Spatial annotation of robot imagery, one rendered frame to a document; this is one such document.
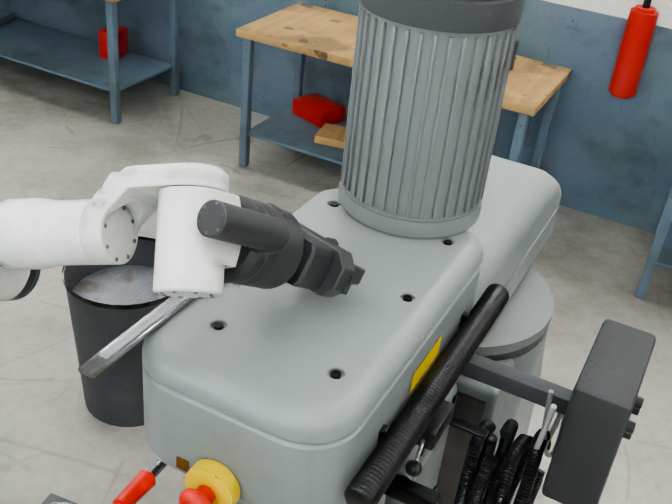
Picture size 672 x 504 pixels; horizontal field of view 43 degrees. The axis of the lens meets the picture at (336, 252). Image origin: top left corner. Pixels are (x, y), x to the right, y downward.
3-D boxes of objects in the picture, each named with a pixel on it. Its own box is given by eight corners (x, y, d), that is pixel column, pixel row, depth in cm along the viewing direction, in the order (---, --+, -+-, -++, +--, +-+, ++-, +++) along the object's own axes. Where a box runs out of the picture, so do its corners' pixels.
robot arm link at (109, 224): (236, 267, 82) (115, 269, 87) (240, 176, 84) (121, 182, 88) (204, 257, 76) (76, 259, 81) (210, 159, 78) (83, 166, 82)
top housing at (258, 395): (322, 552, 89) (337, 440, 80) (121, 452, 98) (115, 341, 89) (475, 325, 125) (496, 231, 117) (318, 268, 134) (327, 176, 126)
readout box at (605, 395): (600, 522, 124) (641, 413, 113) (539, 496, 127) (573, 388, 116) (627, 438, 139) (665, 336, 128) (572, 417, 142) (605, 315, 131)
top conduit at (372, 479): (371, 520, 87) (375, 497, 86) (335, 503, 89) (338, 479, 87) (507, 307, 122) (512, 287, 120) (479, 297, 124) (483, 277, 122)
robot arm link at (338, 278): (257, 273, 101) (187, 259, 92) (291, 200, 100) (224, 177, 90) (333, 323, 94) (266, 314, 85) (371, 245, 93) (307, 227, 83)
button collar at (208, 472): (230, 524, 91) (231, 484, 87) (183, 500, 93) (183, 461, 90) (240, 511, 92) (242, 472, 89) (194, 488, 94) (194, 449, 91)
